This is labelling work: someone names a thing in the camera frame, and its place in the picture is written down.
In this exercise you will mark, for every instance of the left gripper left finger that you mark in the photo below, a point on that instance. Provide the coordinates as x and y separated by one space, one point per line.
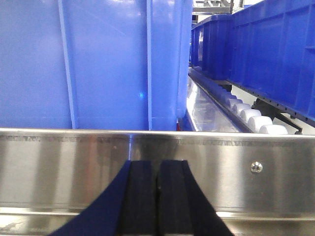
127 207

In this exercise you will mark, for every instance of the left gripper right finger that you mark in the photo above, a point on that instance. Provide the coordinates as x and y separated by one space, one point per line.
183 209

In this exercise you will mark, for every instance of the white roller track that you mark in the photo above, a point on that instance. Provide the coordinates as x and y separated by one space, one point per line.
237 110

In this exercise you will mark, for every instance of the large blue upper crate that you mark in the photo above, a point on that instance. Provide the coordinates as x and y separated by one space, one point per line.
94 64

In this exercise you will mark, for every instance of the blue crate right upper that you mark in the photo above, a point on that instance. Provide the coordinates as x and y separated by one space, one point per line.
267 48

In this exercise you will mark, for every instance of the stainless steel shelf rail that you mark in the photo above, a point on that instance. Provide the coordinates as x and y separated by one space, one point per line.
49 176

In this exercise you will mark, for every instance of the silver rail screw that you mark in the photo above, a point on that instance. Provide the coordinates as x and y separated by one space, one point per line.
256 167

